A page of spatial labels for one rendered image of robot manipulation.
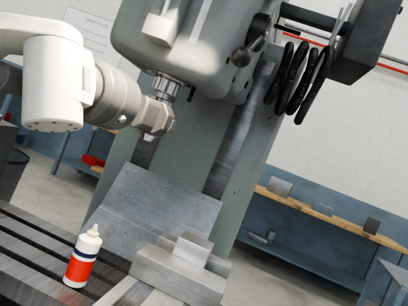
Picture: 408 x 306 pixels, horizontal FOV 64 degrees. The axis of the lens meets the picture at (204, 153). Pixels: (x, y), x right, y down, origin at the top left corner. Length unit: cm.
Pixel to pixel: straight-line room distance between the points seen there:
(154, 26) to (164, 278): 38
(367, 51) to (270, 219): 415
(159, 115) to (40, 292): 33
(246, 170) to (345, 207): 407
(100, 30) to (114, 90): 528
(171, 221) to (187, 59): 54
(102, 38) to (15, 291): 520
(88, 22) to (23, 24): 544
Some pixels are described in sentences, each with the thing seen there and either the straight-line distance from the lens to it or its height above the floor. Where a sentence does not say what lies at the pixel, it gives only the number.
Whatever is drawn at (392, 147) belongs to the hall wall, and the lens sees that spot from 511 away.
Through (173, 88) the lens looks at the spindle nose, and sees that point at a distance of 59.
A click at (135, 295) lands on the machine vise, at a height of 99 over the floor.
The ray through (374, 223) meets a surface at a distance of 440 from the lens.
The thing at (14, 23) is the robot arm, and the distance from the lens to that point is 43.
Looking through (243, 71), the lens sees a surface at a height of 139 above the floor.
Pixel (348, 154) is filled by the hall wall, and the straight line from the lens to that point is 494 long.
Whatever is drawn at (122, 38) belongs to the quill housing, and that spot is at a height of 133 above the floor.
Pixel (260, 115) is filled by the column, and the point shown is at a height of 135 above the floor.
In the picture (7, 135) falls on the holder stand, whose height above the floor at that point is 108.
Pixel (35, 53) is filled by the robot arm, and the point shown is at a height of 125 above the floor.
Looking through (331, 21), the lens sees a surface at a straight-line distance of 94.
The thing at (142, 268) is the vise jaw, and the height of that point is 101.
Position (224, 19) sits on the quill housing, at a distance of 53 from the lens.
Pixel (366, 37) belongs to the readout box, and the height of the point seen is 157.
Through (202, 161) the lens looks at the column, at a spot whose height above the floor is 116.
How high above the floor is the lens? 123
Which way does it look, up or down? 3 degrees down
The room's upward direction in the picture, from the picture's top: 22 degrees clockwise
